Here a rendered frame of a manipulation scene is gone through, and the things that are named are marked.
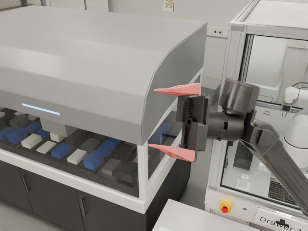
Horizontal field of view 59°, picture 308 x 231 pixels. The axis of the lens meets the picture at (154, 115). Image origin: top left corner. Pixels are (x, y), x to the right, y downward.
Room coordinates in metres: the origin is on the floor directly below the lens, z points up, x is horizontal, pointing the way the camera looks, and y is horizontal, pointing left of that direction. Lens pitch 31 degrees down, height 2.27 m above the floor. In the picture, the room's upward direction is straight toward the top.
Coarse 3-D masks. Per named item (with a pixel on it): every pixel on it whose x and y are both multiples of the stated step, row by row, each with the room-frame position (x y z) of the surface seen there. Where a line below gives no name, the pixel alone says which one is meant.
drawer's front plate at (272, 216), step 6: (258, 210) 1.12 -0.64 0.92; (264, 210) 1.11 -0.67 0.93; (258, 216) 1.12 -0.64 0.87; (264, 216) 1.11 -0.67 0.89; (270, 216) 1.09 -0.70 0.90; (276, 216) 1.08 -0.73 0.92; (282, 216) 1.07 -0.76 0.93; (264, 222) 1.10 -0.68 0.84; (270, 222) 1.09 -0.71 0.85; (288, 222) 1.05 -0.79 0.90; (294, 222) 1.04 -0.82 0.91; (300, 222) 1.03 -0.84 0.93; (306, 222) 1.03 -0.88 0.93; (282, 228) 1.06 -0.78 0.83; (294, 228) 1.04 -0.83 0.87; (300, 228) 1.02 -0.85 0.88; (306, 228) 1.01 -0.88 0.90
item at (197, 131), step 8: (192, 128) 0.41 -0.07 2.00; (200, 128) 0.41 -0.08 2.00; (192, 136) 0.40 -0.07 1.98; (200, 136) 0.40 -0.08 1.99; (152, 144) 0.38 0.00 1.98; (192, 144) 0.39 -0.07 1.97; (200, 144) 0.39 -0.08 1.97; (168, 152) 0.40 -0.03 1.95; (176, 152) 0.37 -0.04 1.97; (184, 152) 0.38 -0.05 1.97; (192, 152) 0.38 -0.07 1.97; (192, 160) 0.37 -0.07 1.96
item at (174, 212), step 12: (168, 204) 1.30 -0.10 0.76; (180, 204) 1.30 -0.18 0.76; (168, 216) 1.21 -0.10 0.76; (180, 216) 1.21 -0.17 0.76; (192, 216) 1.21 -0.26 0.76; (204, 216) 1.21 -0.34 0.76; (216, 216) 1.21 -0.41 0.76; (156, 228) 1.11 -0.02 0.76; (168, 228) 1.11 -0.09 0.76; (180, 228) 1.11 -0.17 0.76; (192, 228) 1.11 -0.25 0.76; (204, 228) 1.11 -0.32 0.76; (216, 228) 1.11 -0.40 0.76; (228, 228) 1.11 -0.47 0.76; (240, 228) 1.11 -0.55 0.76; (252, 228) 1.11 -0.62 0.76
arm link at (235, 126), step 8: (232, 112) 0.47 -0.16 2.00; (240, 112) 0.48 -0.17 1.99; (232, 120) 0.46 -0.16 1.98; (240, 120) 0.47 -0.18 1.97; (224, 128) 0.45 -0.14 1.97; (232, 128) 0.45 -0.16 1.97; (240, 128) 0.46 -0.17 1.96; (224, 136) 0.44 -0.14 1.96; (232, 136) 0.45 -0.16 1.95; (240, 136) 0.46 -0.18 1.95
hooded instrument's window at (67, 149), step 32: (192, 96) 2.12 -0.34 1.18; (0, 128) 1.68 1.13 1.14; (32, 128) 1.54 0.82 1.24; (64, 128) 1.42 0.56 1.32; (160, 128) 1.47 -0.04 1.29; (32, 160) 1.58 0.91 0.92; (64, 160) 1.44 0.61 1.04; (96, 160) 1.33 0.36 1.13; (128, 160) 1.23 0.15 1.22; (160, 160) 1.47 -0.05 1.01; (128, 192) 1.24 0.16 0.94
